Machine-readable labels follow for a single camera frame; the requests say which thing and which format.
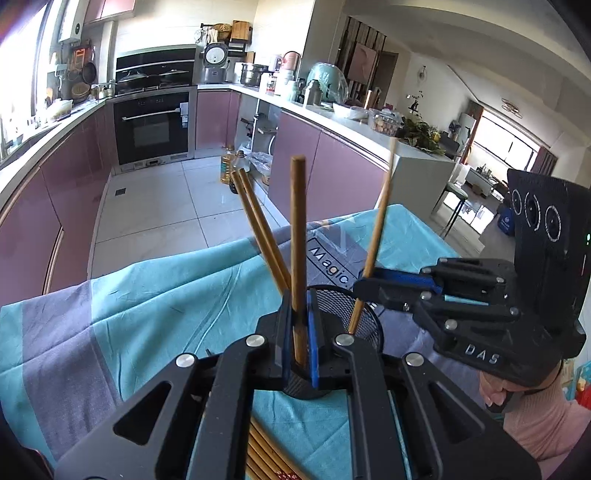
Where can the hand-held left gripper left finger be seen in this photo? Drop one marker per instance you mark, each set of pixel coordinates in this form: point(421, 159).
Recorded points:
point(289, 341)

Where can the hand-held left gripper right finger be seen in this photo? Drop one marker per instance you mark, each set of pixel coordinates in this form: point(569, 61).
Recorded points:
point(315, 341)

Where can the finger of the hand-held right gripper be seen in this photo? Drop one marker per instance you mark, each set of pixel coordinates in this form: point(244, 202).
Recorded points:
point(401, 277)
point(383, 295)

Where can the black mesh utensil holder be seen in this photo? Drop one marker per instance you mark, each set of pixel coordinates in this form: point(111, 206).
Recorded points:
point(341, 309)

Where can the wooden chopstick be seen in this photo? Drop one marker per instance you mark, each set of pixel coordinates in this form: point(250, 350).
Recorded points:
point(259, 230)
point(380, 207)
point(298, 230)
point(265, 221)

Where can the bunch of wooden chopsticks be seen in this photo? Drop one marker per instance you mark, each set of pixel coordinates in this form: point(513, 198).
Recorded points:
point(268, 452)

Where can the person's right forearm pink sleeve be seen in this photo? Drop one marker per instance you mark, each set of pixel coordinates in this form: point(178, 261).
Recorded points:
point(545, 429)

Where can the person's right hand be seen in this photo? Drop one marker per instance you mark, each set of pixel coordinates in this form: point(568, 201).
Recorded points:
point(491, 392)

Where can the green stool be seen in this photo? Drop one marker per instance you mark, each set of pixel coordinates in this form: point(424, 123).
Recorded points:
point(455, 190)

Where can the teal and grey tablecloth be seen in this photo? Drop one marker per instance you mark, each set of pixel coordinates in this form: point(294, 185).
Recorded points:
point(161, 300)

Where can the green leafy vegetables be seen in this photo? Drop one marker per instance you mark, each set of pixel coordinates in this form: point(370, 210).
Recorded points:
point(420, 134)

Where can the clear plastic food container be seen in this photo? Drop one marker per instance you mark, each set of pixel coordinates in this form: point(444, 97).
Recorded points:
point(384, 123)

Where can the round ceiling lamp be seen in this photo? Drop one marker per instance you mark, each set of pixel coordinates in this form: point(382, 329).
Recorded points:
point(511, 107)

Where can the white bowl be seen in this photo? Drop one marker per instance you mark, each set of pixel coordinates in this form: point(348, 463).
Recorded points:
point(348, 110)

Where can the clear plastic bag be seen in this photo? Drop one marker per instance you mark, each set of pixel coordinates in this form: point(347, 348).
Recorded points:
point(259, 164)

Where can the dark sauce bottle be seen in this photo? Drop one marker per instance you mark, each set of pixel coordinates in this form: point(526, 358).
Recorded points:
point(241, 164)

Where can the yellow oil bottle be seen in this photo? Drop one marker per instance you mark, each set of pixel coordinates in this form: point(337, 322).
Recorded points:
point(226, 168)

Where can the steel kettle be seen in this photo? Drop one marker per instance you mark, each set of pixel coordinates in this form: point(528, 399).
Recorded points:
point(314, 93)

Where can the green appliance under plastic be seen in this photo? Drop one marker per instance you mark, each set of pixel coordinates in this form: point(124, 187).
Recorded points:
point(328, 81)

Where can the pink electric kettle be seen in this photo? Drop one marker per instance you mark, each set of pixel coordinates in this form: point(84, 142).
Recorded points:
point(292, 61)

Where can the steel stock pot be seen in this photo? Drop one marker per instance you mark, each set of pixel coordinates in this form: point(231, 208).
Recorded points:
point(253, 74)

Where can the black built-in oven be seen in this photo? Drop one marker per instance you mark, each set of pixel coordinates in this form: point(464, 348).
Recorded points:
point(152, 129)

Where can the purple kitchen cabinets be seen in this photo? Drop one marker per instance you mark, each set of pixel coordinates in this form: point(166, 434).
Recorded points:
point(74, 175)

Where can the white rice cooker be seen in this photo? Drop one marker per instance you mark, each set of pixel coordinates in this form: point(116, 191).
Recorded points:
point(215, 62)

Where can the black wok with lid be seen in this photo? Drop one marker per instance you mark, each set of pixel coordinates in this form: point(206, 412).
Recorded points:
point(133, 79)
point(173, 76)

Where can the wooden cutting board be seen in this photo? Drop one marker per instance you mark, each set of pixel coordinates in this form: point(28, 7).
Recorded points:
point(239, 31)

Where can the black range hood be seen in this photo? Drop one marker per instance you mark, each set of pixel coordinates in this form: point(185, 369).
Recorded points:
point(157, 60)

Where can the white water heater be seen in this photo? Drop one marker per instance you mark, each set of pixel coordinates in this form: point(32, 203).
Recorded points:
point(70, 21)

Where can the pink wall picture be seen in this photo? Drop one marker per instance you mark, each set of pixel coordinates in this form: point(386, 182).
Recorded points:
point(362, 64)

